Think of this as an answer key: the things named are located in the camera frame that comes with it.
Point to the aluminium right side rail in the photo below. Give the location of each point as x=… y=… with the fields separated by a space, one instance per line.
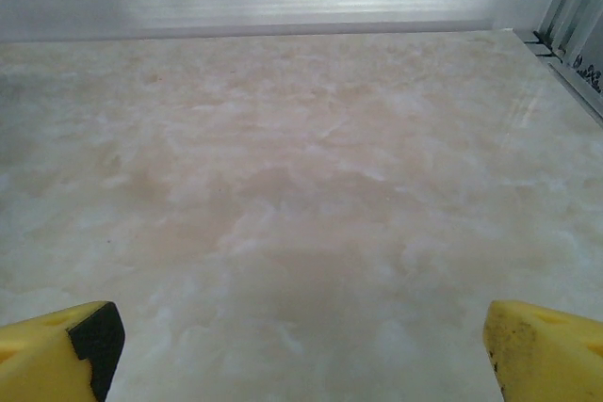
x=575 y=82

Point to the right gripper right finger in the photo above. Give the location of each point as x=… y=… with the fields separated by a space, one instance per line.
x=556 y=355

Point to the aluminium back frame rail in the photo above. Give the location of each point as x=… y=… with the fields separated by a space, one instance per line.
x=235 y=27

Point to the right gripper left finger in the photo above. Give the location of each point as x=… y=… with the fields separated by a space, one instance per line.
x=47 y=359

